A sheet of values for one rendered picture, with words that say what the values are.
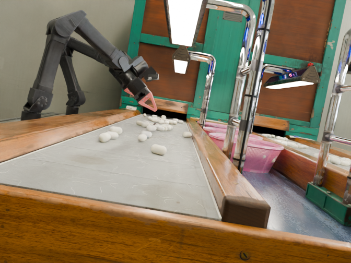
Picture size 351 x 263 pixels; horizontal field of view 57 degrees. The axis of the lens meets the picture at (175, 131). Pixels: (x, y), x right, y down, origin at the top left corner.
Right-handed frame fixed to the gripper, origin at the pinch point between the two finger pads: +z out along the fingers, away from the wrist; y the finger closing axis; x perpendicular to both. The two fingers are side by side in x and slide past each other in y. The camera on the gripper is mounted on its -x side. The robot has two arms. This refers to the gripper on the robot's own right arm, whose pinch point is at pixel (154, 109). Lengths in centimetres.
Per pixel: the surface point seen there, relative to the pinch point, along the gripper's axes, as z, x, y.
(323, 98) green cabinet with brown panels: 66, -84, 83
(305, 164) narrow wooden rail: 42, -26, -41
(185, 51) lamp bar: -10.1, -25.3, 5.3
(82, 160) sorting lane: 1, 9, -80
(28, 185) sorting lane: -1, 10, -97
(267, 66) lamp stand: 19, -54, 27
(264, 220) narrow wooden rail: 20, -8, -98
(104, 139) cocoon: -1, 9, -59
